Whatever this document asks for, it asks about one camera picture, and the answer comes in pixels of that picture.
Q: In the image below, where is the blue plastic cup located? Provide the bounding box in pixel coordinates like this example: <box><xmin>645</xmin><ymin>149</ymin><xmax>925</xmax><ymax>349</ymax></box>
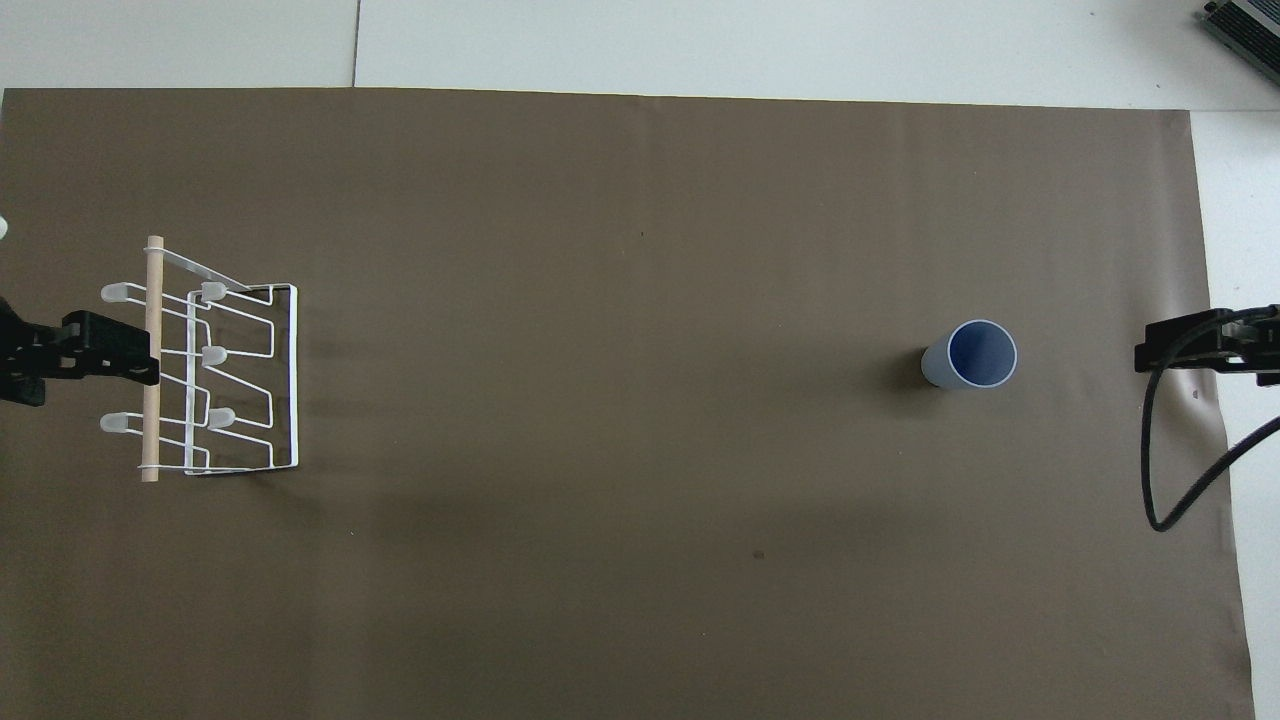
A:
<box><xmin>921</xmin><ymin>319</ymin><xmax>1019</xmax><ymax>391</ymax></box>

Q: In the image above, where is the white wire cup holder rack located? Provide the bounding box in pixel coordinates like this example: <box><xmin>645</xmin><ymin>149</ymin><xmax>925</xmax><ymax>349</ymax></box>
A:
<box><xmin>100</xmin><ymin>235</ymin><xmax>300</xmax><ymax>484</ymax></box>

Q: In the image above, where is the black cable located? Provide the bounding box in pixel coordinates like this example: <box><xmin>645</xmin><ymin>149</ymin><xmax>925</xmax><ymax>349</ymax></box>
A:
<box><xmin>1142</xmin><ymin>308</ymin><xmax>1280</xmax><ymax>533</ymax></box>

